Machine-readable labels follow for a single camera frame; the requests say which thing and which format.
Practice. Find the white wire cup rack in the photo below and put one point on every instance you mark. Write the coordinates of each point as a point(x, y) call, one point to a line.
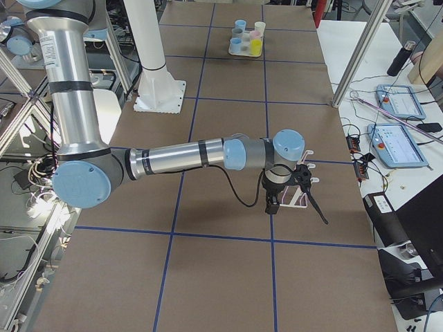
point(299, 198)

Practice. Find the far teach pendant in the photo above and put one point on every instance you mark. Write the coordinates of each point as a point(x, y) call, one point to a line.
point(400, 100)

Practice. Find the black water bottle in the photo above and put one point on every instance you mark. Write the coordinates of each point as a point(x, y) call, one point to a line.
point(401, 58)

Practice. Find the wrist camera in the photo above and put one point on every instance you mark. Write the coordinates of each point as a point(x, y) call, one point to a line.
point(272, 204)

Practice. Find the black labelled box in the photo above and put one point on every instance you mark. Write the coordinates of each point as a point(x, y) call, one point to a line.
point(384, 219)

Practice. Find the near teach pendant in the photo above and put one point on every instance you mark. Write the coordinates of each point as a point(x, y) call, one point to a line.
point(395, 147)

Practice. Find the light blue cup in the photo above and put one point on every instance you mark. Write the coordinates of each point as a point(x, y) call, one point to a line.
point(240, 24)

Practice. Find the cream white cup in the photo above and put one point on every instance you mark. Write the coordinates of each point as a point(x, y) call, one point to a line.
point(260, 27)

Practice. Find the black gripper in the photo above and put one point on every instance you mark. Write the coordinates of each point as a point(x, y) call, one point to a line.
point(271, 191)

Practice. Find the teach pendant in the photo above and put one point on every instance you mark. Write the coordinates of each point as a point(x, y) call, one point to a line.
point(400, 100)
point(395, 147)

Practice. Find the black computer monitor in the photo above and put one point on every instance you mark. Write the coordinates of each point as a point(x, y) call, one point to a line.
point(411, 288)

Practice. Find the yellow cup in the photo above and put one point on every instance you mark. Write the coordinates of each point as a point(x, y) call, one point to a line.
point(256, 47)

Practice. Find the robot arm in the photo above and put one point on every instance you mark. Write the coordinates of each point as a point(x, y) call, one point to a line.
point(88, 170)

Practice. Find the metal grabber rod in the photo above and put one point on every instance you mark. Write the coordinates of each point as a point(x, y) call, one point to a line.
point(355, 96)

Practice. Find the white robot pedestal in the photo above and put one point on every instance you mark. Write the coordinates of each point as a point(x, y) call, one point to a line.
point(158, 91)

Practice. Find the cream plastic tray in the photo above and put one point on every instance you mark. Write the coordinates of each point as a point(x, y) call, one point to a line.
point(246, 45)

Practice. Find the aluminium frame post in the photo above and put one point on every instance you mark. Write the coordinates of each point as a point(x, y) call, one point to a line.
point(360, 50)

